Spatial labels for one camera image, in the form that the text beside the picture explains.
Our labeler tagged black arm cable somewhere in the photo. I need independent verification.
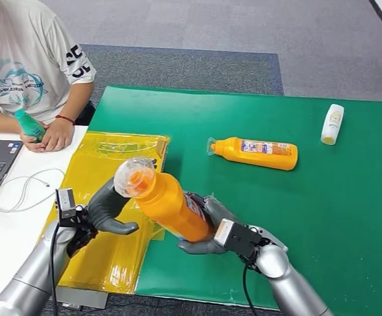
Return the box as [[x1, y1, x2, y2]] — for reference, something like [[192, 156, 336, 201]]
[[242, 261, 257, 316], [50, 221, 60, 316]]

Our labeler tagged grey sheet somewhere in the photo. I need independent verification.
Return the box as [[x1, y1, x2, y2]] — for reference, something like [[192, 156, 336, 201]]
[[54, 285, 110, 311]]

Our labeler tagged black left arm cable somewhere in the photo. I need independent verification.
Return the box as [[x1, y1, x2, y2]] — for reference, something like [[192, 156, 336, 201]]
[[50, 221, 60, 316]]

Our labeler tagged person's left hand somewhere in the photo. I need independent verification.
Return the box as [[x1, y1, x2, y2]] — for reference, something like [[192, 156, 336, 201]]
[[41, 117, 75, 153]]

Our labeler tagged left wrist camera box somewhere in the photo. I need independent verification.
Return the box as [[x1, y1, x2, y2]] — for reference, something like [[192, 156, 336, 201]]
[[54, 188, 77, 228]]

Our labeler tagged teal bottle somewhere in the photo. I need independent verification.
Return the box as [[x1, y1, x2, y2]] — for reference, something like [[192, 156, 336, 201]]
[[14, 109, 47, 144]]

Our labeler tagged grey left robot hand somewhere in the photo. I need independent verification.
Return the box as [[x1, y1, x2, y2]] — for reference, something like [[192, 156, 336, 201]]
[[87, 176, 140, 236]]

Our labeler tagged green table mat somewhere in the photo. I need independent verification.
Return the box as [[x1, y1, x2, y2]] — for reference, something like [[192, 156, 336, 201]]
[[87, 85, 382, 316]]

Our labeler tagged small white bottle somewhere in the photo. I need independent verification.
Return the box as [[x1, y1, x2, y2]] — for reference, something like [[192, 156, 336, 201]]
[[320, 103, 345, 146]]

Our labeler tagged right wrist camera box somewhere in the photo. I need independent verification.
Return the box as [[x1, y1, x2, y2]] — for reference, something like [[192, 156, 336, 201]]
[[213, 218, 263, 263]]

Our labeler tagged yellow plastic wrapped cardboard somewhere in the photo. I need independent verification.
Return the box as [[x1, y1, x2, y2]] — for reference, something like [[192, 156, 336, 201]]
[[37, 130, 171, 295]]

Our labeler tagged orange bottle with blue-white label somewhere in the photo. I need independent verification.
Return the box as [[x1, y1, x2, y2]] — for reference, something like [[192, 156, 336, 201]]
[[206, 136, 299, 172]]

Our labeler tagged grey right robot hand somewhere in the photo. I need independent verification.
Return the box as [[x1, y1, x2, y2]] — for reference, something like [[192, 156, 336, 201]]
[[177, 192, 242, 256]]

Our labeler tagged white cable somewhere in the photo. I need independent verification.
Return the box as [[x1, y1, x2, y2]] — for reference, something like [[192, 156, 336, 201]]
[[0, 169, 66, 214]]

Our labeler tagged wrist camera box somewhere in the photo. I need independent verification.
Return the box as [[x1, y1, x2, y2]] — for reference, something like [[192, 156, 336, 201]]
[[213, 218, 263, 263], [54, 188, 77, 228]]

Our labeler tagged orange bottle with red label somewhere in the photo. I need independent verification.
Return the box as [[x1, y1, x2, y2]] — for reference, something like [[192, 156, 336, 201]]
[[113, 157, 217, 244]]

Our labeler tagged person's right hand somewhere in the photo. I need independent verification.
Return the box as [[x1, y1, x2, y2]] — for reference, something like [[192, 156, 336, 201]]
[[20, 124, 48, 153]]

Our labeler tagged person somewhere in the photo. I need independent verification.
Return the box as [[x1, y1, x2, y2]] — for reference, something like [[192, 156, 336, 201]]
[[0, 0, 97, 153]]

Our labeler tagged dark grey floor rug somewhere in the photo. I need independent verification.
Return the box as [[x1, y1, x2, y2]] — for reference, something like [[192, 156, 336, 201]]
[[77, 43, 285, 115]]

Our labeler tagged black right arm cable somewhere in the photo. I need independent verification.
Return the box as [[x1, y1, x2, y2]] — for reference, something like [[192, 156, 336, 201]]
[[242, 261, 257, 316]]

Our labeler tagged red bracelet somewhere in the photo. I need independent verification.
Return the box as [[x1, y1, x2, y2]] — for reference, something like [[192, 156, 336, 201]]
[[54, 114, 76, 126]]

